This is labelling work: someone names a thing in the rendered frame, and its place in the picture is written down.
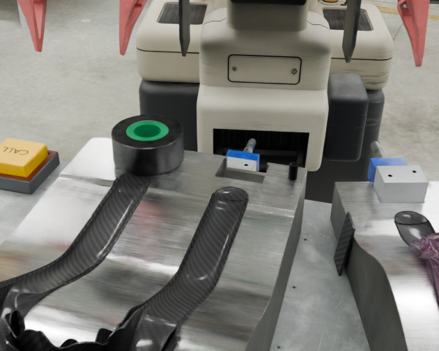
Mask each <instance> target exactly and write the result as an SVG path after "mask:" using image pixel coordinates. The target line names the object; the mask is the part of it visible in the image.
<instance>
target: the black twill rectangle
mask: <svg viewBox="0 0 439 351"><path fill-rule="evenodd" d="M354 233H355V225H354V223H353V220H352V217H351V214H350V213H349V212H347V214H346V218H345V221H344V225H343V228H342V231H341V235H340V238H339V242H338V245H337V249H336V251H335V254H334V262H335V265H336V268H337V272H338V275H339V276H341V274H342V272H343V269H344V265H345V262H346V259H347V256H348V252H349V249H350V247H351V242H352V240H353V236H354Z"/></svg>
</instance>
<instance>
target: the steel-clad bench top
mask: <svg viewBox="0 0 439 351"><path fill-rule="evenodd" d="M59 161H60V164H59V165H58V166H57V167H56V168H55V170H54V171H53V172H52V173H51V174H50V175H49V176H48V177H47V178H46V180H45V181H44V182H43V183H42V184H41V185H40V186H39V187H38V188H37V190H35V192H34V193H32V194H24V193H19V192H12V191H8V190H3V189H0V244H1V243H2V242H3V241H5V240H6V239H7V238H8V237H9V236H10V235H11V234H12V233H13V232H14V230H15V229H16V228H17V227H18V226H19V225H20V224H21V223H22V221H23V220H24V219H25V217H26V216H27V215H28V214H29V213H30V211H31V210H32V209H33V208H34V206H35V205H36V204H37V202H38V201H39V200H40V199H41V198H42V197H43V195H44V194H45V193H46V191H47V190H48V189H49V188H50V187H51V186H52V185H53V183H54V182H55V181H56V180H57V178H58V177H59V175H60V173H61V172H62V170H64V168H65V167H66V166H67V165H68V164H69V163H70V162H67V161H61V160H59ZM331 209H332V204H331V203H323V202H318V201H310V200H305V201H304V209H303V216H302V228H301V234H300V238H299V241H298V246H297V249H296V252H295V257H294V260H293V264H292V268H291V273H290V275H289V278H288V283H287V287H286V291H285V294H284V299H283V302H282V307H281V310H280V313H279V317H278V321H277V326H276V328H275V333H274V336H273V340H272V344H271V347H270V351H371V350H370V347H369V343H368V340H367V337H366V334H365V331H364V327H363V324H362V321H361V318H360V314H359V311H358V309H357V304H356V302H355V298H354V295H353V291H352V288H351V285H350V282H349V280H348V275H347V273H346V268H345V266H344V269H343V272H342V274H341V276H339V275H338V272H337V268H336V265H335V262H334V254H335V251H336V249H337V245H338V244H337V239H336V237H335V234H334V230H333V227H332V223H331V221H330V215H331Z"/></svg>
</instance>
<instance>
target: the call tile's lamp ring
mask: <svg viewBox="0 0 439 351"><path fill-rule="evenodd" d="M47 152H48V153H50V154H49V155H48V156H47V158H46V159H45V160H44V161H43V162H42V163H41V164H40V165H39V166H38V167H37V168H36V169H35V170H34V171H33V172H32V173H31V174H30V175H29V176H28V177H27V178H25V177H20V176H16V175H8V174H3V173H0V177H2V178H10V179H14V180H21V181H26V182H30V181H31V180H32V178H33V177H34V176H35V175H36V174H37V173H38V172H39V171H40V170H41V169H42V168H43V167H44V166H45V165H46V164H47V163H48V161H50V160H51V158H53V156H55V154H57V153H58V152H57V151H53V150H47Z"/></svg>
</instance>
